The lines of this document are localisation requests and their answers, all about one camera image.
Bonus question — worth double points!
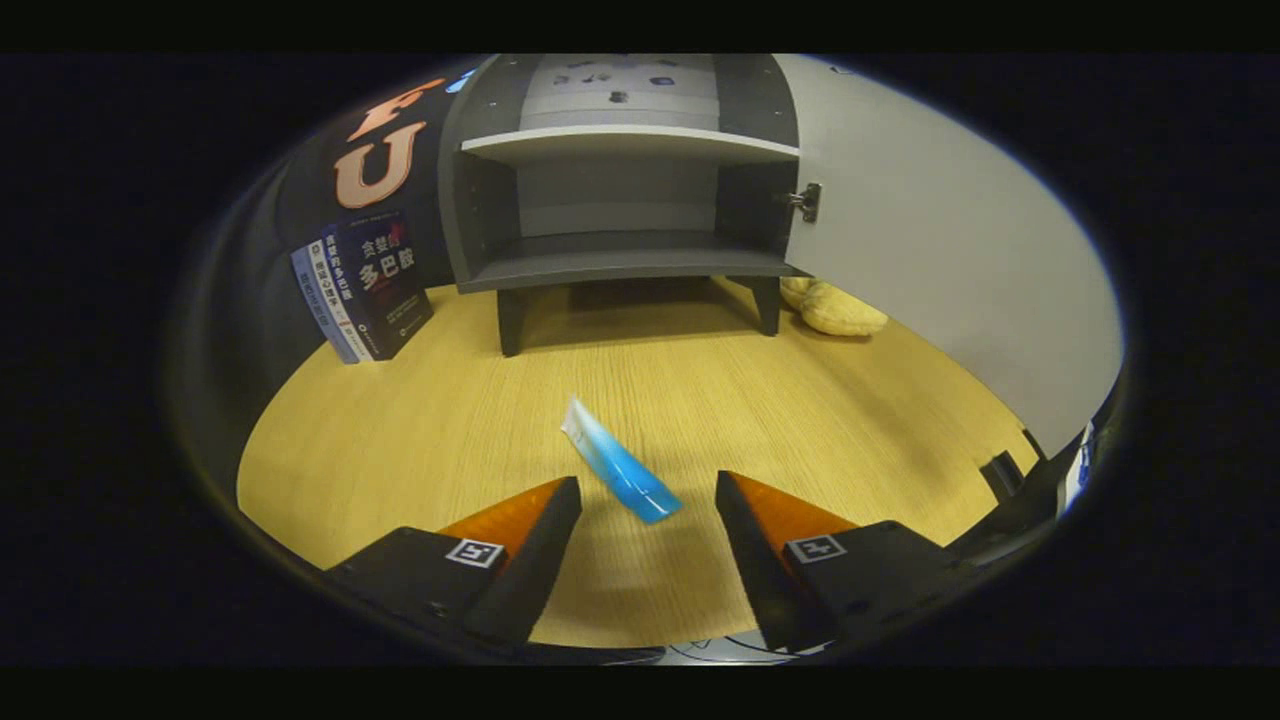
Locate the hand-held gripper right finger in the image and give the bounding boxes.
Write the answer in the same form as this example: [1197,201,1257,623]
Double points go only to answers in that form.
[714,470,996,653]

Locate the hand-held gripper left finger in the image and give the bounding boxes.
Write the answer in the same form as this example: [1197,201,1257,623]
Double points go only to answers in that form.
[325,476,584,648]

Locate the blue squeeze tube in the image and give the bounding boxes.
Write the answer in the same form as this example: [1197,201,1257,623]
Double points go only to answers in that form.
[560,395,684,524]

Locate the pale grey cabinet door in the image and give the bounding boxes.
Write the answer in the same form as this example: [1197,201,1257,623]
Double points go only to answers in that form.
[775,55,1126,461]

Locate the yellow plush toy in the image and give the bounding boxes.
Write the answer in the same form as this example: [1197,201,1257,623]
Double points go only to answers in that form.
[780,277,889,337]

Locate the black cover book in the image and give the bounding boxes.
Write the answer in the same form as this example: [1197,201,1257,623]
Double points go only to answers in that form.
[335,210,434,361]

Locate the grey cabinet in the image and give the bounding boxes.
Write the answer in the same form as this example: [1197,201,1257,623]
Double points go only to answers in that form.
[437,55,823,358]

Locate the pale blue book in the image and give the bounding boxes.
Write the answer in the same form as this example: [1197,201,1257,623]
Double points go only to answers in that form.
[290,243,351,363]

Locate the black backdrop cloth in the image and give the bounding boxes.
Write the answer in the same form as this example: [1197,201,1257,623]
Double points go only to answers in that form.
[190,60,491,501]

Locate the tangle of floor cables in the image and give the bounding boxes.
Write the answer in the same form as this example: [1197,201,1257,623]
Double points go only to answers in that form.
[660,632,801,666]

